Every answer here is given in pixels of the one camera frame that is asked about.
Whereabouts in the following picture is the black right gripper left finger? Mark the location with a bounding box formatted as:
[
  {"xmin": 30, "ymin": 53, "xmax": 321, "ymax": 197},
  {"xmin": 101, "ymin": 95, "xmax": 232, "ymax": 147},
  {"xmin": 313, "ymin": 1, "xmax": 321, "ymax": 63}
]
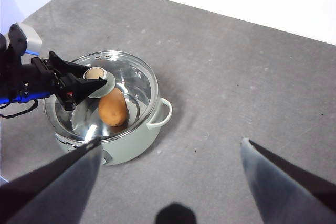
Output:
[{"xmin": 0, "ymin": 137, "xmax": 103, "ymax": 224}]

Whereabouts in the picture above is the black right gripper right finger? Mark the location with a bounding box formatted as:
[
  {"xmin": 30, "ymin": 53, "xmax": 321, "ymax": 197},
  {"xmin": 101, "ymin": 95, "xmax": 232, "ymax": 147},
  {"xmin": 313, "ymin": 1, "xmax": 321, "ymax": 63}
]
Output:
[{"xmin": 240, "ymin": 137, "xmax": 336, "ymax": 224}]

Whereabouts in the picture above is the black cable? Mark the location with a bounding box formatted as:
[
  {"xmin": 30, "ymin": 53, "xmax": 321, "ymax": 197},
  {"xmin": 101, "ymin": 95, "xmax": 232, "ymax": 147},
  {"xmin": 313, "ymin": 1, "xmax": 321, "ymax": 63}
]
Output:
[{"xmin": 0, "ymin": 100, "xmax": 39, "ymax": 119}]

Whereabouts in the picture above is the pale green electric cooking pot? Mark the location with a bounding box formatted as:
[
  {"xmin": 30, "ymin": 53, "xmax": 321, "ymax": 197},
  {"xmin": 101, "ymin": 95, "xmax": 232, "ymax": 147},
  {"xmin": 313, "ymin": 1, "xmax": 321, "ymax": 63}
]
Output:
[{"xmin": 54, "ymin": 97, "xmax": 173, "ymax": 167}]

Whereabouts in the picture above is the glass lid with green knob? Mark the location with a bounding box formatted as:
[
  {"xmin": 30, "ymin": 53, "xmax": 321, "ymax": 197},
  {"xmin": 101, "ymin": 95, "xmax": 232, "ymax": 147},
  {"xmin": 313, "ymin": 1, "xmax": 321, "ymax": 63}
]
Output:
[{"xmin": 43, "ymin": 49, "xmax": 160, "ymax": 144}]

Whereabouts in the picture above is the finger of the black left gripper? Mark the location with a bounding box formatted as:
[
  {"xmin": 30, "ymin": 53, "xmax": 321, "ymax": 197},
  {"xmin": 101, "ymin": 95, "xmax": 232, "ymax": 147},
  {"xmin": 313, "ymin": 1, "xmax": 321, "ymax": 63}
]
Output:
[
  {"xmin": 56, "ymin": 73, "xmax": 109, "ymax": 111},
  {"xmin": 48, "ymin": 51, "xmax": 90, "ymax": 78}
]

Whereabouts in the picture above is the brown potato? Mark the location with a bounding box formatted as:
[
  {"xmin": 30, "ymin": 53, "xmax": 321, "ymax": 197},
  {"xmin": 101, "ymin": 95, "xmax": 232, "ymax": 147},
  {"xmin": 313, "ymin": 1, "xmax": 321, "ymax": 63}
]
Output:
[{"xmin": 98, "ymin": 87, "xmax": 129, "ymax": 127}]

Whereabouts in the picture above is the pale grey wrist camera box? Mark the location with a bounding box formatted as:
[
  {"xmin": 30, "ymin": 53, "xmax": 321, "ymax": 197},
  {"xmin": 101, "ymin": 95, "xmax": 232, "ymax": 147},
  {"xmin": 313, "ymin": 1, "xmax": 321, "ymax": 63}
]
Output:
[{"xmin": 9, "ymin": 22, "xmax": 43, "ymax": 54}]

